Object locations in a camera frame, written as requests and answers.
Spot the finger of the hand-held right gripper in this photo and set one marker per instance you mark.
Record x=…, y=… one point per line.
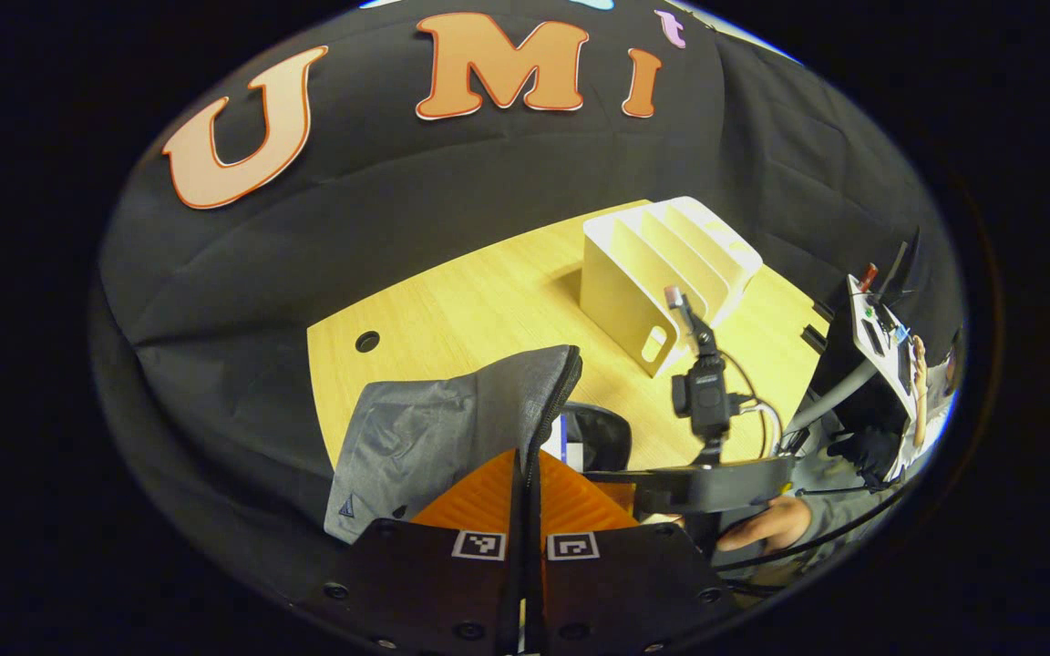
x=612, y=476

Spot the black table clamp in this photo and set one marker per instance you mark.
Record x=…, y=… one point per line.
x=814, y=339

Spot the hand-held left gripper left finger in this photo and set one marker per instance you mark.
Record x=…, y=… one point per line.
x=416, y=583

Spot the grey pole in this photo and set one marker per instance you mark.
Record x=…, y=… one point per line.
x=839, y=392

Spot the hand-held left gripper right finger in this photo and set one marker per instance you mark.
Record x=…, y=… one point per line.
x=634, y=583

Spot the grey schoolbag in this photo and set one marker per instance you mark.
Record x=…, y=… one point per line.
x=434, y=428

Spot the white bookshelf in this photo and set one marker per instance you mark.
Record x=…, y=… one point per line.
x=616, y=282

